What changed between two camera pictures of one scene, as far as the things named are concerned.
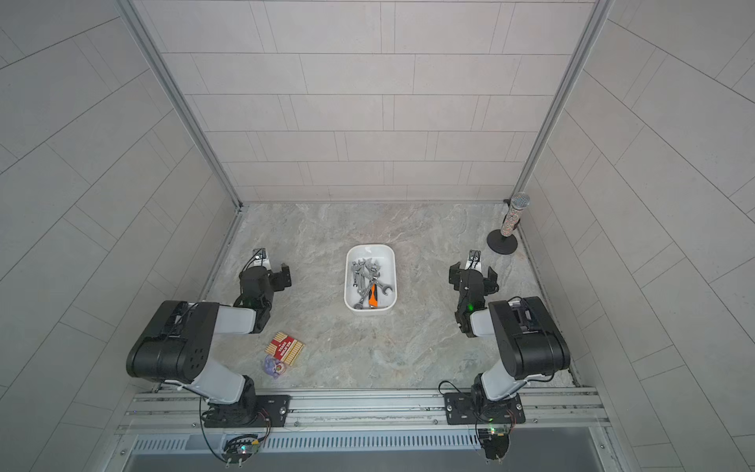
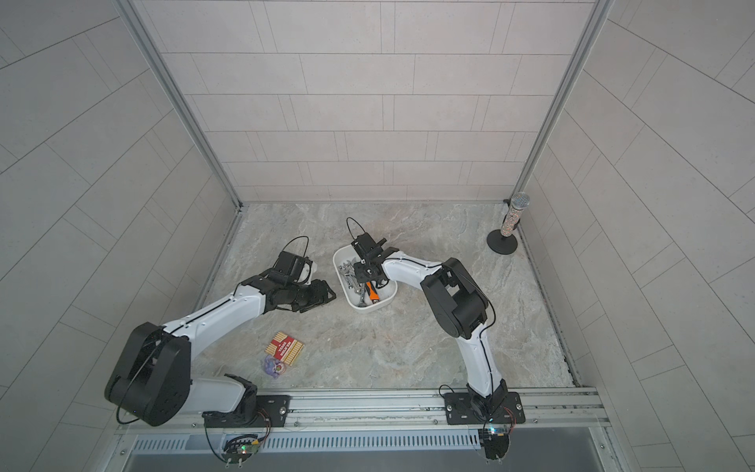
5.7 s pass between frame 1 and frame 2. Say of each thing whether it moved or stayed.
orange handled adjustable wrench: stayed
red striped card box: stayed
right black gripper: moved
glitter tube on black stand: stayed
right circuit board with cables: stayed
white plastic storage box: moved
